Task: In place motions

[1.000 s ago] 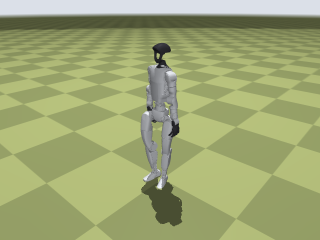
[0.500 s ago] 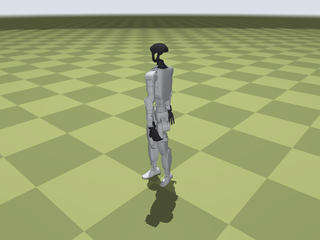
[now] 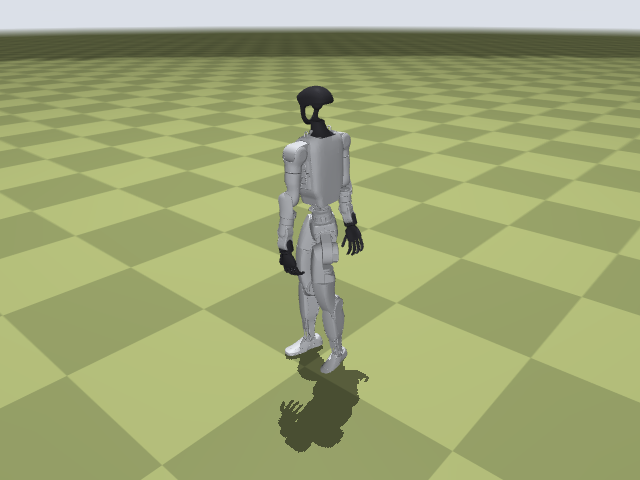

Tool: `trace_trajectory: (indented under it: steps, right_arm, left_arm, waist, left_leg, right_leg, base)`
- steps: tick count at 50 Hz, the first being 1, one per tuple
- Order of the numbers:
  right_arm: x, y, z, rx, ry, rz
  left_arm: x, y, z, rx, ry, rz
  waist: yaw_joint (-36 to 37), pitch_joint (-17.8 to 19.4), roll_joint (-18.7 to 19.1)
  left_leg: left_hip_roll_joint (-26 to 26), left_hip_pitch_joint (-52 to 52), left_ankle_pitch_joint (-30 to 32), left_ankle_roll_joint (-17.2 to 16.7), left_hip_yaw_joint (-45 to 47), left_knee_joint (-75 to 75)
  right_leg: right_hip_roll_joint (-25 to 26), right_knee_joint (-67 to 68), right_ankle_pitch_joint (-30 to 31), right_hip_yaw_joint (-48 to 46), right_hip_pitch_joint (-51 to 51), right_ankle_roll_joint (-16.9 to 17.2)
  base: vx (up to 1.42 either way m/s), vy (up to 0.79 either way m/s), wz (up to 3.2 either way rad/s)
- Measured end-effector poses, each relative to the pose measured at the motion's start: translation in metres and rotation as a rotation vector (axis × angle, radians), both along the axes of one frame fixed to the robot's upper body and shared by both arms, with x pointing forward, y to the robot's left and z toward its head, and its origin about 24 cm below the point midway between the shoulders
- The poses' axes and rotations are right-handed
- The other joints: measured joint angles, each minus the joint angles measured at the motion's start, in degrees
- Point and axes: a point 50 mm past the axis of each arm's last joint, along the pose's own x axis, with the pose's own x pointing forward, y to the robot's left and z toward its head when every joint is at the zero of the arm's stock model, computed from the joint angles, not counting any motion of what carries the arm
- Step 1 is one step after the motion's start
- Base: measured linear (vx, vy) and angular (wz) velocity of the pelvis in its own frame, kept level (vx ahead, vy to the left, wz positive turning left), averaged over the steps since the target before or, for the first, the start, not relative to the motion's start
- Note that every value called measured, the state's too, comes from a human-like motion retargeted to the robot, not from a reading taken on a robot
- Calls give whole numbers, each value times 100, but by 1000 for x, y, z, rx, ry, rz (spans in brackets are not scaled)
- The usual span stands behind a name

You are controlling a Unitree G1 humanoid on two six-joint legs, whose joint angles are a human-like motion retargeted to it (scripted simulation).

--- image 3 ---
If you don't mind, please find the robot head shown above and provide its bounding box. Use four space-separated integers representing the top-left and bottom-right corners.
297 86 335 139

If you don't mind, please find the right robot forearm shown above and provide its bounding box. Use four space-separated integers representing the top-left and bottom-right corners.
339 180 356 223

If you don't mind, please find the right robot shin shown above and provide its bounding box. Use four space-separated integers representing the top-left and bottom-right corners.
298 282 320 341

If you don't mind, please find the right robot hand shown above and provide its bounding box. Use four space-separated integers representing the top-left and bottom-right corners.
341 212 364 255

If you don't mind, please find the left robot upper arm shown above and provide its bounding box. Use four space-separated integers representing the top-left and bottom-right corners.
278 141 308 207

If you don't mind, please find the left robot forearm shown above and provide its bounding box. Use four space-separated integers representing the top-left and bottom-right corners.
277 193 297 251

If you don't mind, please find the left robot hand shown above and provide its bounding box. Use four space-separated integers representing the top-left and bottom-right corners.
279 240 305 275

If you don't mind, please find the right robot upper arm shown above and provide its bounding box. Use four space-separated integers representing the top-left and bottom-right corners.
338 132 351 187

